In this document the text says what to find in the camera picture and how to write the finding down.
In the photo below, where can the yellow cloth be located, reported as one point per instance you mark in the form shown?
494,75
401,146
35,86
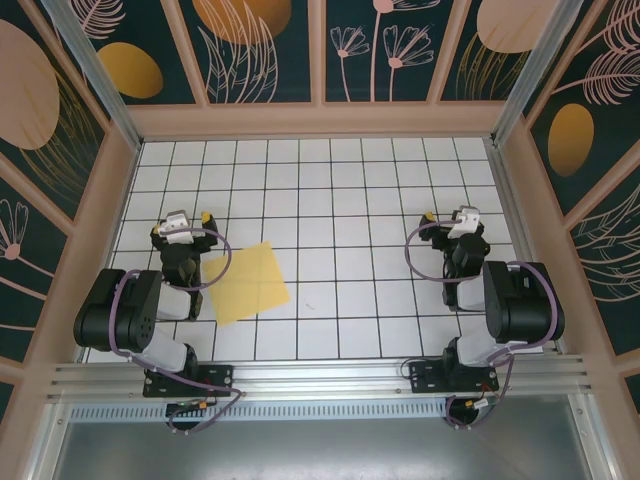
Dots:
250,285

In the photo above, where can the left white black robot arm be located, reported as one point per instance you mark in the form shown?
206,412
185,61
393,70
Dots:
115,310

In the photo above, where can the grey sheet metal panel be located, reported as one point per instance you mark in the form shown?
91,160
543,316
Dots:
320,450

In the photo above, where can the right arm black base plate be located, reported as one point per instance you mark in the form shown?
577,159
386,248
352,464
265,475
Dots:
425,377

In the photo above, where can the aluminium frame post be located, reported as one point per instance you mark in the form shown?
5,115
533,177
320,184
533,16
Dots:
104,85
536,70

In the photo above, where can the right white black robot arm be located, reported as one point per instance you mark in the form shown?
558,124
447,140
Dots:
525,305

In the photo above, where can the long aluminium mounting rail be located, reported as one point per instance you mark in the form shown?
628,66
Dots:
320,375

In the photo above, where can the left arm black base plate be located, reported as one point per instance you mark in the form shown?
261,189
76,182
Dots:
220,377

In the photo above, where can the aluminium side rail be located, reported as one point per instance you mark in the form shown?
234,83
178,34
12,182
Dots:
501,172

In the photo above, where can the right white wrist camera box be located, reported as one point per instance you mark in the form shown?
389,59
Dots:
464,222

